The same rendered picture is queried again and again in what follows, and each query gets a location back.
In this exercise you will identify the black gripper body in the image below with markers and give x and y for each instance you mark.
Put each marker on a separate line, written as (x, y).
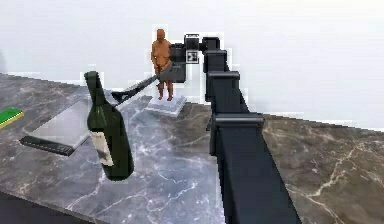
(178, 71)

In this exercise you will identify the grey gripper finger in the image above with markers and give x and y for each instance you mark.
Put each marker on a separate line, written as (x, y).
(140, 83)
(141, 89)

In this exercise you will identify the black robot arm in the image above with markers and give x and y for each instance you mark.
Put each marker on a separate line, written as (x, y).
(246, 166)

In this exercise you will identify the orange figure statue white base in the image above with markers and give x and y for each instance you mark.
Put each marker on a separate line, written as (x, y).
(161, 53)

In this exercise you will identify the dark green wine bottle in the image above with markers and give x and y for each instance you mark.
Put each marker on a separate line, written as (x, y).
(111, 140)

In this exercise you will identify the grey laptop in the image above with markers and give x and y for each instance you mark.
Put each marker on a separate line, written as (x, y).
(58, 128)

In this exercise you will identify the green book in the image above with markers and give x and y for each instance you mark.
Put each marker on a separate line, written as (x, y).
(9, 116)

